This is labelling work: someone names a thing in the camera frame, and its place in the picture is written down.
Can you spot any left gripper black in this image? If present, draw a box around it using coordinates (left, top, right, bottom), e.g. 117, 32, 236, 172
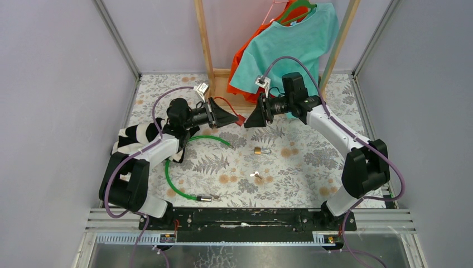
182, 97, 238, 130

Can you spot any wooden clothes rack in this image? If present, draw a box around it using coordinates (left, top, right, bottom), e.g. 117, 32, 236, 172
194, 0, 361, 112

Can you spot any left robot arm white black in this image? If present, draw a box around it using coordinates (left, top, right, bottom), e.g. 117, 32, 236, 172
98, 98, 240, 229

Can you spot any orange garment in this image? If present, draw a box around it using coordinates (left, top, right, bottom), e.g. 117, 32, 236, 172
226, 1, 305, 103

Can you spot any green cable lock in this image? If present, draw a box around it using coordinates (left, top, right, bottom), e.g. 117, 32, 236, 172
165, 135, 236, 203

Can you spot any green hanger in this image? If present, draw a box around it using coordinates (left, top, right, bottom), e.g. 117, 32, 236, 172
277, 0, 317, 25

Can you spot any pink hanger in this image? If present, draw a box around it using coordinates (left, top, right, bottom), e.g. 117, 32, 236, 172
261, 1, 289, 25

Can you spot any brass padlock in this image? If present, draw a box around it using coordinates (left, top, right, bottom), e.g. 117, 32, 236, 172
254, 147, 272, 155

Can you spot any red cable lock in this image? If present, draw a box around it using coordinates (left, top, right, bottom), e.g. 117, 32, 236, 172
214, 97, 246, 126

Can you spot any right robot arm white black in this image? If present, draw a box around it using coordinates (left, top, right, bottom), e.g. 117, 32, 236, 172
244, 73, 390, 230

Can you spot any black white striped cloth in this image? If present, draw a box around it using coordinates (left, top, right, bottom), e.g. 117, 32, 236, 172
110, 117, 200, 163

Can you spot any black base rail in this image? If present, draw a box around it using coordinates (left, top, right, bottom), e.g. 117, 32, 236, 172
138, 207, 357, 243

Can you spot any teal t-shirt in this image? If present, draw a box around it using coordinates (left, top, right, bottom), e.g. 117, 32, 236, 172
230, 3, 339, 96

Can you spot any floral table mat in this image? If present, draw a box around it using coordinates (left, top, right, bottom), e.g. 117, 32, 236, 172
128, 74, 367, 208

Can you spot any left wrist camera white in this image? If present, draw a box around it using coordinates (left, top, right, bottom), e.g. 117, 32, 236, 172
193, 83, 209, 102

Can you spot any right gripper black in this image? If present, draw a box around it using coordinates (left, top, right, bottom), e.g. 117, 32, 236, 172
244, 93, 293, 129

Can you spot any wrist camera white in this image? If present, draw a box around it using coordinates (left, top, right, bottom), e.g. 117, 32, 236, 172
255, 75, 271, 95
193, 83, 209, 102

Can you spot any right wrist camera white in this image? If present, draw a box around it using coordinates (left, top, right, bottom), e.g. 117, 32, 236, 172
255, 75, 271, 95

